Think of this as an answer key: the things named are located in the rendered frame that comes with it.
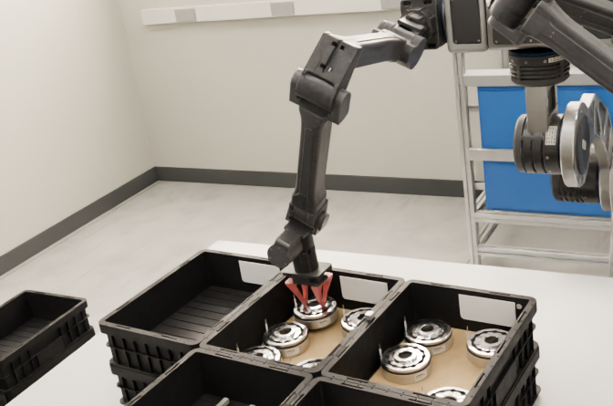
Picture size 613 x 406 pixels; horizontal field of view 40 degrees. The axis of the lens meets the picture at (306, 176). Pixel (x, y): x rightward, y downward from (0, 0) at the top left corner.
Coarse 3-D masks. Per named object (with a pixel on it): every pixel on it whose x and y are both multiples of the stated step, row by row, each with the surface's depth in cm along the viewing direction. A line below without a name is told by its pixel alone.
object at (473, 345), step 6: (480, 330) 176; (486, 330) 176; (492, 330) 176; (498, 330) 175; (504, 330) 175; (474, 336) 175; (480, 336) 174; (504, 336) 173; (468, 342) 173; (474, 342) 172; (468, 348) 171; (474, 348) 170; (480, 348) 170; (486, 348) 170; (480, 354) 168; (486, 354) 168; (492, 354) 167
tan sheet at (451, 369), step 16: (464, 336) 181; (448, 352) 176; (464, 352) 175; (432, 368) 172; (448, 368) 171; (464, 368) 170; (480, 368) 169; (384, 384) 169; (400, 384) 168; (416, 384) 167; (432, 384) 166; (448, 384) 166; (464, 384) 165
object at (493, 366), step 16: (400, 288) 184; (448, 288) 182; (464, 288) 180; (384, 304) 179; (528, 304) 170; (528, 320) 167; (512, 336) 160; (496, 352) 156; (496, 368) 153; (368, 384) 152; (480, 384) 147; (432, 400) 145; (448, 400) 144; (464, 400) 144; (480, 400) 147
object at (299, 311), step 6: (330, 300) 196; (300, 306) 196; (330, 306) 194; (294, 312) 193; (300, 312) 193; (306, 312) 192; (312, 312) 192; (318, 312) 191; (324, 312) 191; (330, 312) 191; (306, 318) 190; (312, 318) 190
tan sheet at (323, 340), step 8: (288, 320) 198; (336, 320) 195; (320, 328) 193; (328, 328) 192; (336, 328) 192; (312, 336) 190; (320, 336) 190; (328, 336) 189; (336, 336) 189; (312, 344) 187; (320, 344) 186; (328, 344) 186; (336, 344) 186; (304, 352) 184; (312, 352) 184; (320, 352) 183; (328, 352) 183; (288, 360) 182; (296, 360) 182; (304, 360) 181
